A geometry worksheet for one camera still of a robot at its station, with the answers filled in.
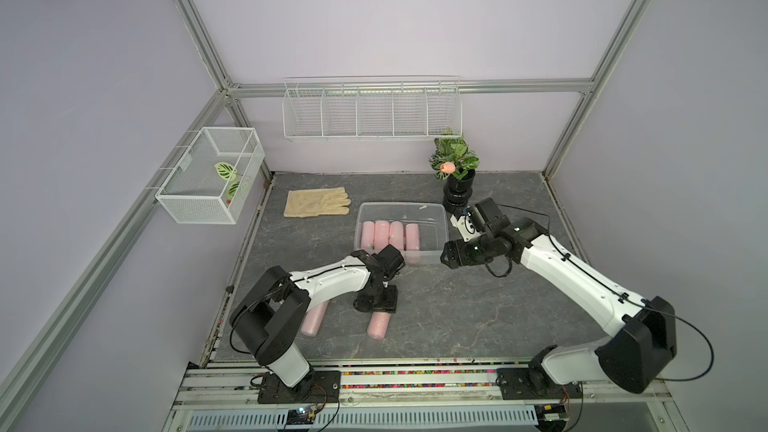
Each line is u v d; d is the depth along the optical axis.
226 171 0.80
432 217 1.12
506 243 0.55
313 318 0.82
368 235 0.99
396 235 0.99
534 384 0.66
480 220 0.63
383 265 0.70
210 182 0.83
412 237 0.99
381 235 0.99
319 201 1.12
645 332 0.40
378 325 0.80
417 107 1.02
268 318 0.45
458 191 1.02
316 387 0.73
